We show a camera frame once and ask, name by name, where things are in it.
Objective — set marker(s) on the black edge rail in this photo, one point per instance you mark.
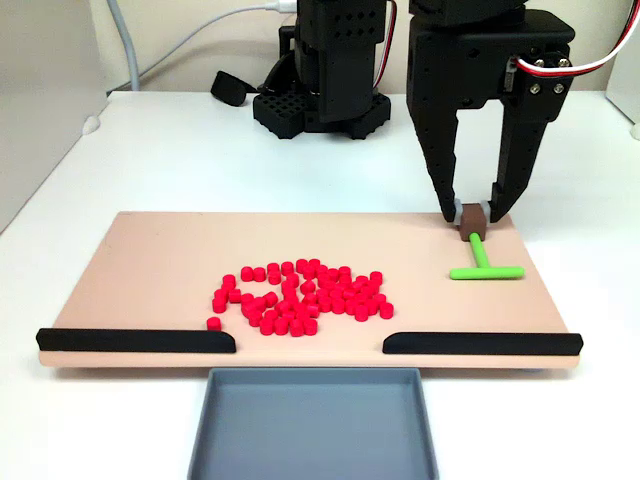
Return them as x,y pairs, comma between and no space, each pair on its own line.
475,344
125,341

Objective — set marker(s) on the small white plastic clip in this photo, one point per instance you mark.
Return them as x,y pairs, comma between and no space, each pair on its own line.
91,124

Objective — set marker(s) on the grey plastic tray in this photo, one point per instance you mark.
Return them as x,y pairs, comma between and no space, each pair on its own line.
310,430

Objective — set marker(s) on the pale grey side panel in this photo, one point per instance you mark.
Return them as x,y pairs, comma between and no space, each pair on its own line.
40,100

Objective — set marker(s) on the black table clamp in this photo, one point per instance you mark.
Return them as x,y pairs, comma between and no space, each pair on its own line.
227,89

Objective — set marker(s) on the red plastic cylinder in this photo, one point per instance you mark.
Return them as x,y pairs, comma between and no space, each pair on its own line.
370,305
366,291
295,327
268,298
286,268
347,295
226,287
281,308
248,310
270,316
360,311
327,286
313,264
301,264
298,310
258,274
372,285
360,281
344,281
280,325
246,299
334,296
254,317
336,305
311,310
266,326
287,316
375,277
320,294
379,299
246,274
288,293
323,303
360,298
307,273
322,279
320,271
309,325
385,309
350,305
300,317
309,300
286,285
213,324
257,303
291,280
307,286
328,274
289,301
234,296
353,287
272,269
219,294
338,288
273,276
218,303
343,272
228,280

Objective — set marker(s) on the white box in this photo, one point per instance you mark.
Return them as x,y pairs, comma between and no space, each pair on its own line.
627,95

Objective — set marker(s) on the beige work board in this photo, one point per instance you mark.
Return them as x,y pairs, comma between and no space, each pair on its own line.
150,260

